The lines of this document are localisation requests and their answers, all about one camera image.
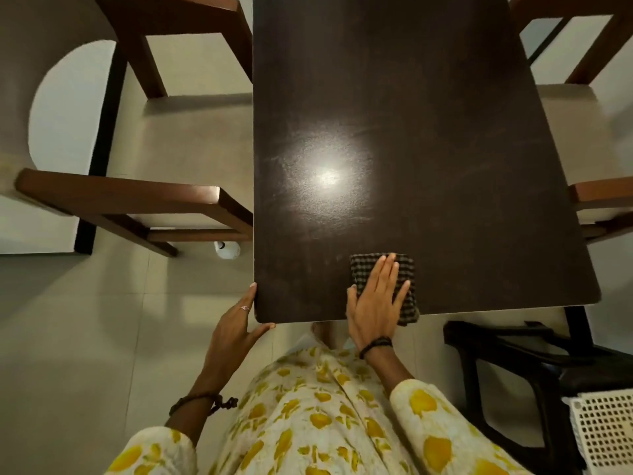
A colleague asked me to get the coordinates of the person's right hand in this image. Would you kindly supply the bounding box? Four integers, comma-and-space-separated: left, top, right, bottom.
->
346, 252, 412, 357

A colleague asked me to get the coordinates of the dark checkered cleaning cloth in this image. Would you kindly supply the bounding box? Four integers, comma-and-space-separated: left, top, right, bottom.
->
349, 251, 421, 327

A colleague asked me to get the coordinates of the person's left hand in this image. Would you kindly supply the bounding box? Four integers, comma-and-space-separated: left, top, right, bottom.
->
190, 283, 276, 397

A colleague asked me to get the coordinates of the black cord bracelet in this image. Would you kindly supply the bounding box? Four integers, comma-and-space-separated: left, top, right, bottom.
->
358, 336, 394, 361

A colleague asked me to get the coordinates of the small white round object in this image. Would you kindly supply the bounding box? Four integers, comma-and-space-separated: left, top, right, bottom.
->
213, 240, 242, 261

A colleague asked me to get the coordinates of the dark brown table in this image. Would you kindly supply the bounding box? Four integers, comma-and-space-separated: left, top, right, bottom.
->
252, 0, 602, 325

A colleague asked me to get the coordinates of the wooden chair with beige cushion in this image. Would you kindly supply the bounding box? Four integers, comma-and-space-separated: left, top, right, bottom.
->
0, 0, 254, 258
509, 0, 633, 243

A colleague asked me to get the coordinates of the brown bead bracelet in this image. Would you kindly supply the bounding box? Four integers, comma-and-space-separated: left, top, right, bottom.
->
169, 393, 239, 417

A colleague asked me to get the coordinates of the white and yellow patterned garment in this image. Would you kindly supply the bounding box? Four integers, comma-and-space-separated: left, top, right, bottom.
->
104, 340, 535, 475

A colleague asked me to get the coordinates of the person's left forearm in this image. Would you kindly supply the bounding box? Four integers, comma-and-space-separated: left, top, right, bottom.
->
173, 398, 218, 449

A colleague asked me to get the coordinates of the white plastic lattice panel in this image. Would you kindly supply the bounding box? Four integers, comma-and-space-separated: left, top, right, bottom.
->
563, 389, 633, 470

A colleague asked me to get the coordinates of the person's right forearm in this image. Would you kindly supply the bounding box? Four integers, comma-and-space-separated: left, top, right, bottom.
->
365, 343, 414, 396

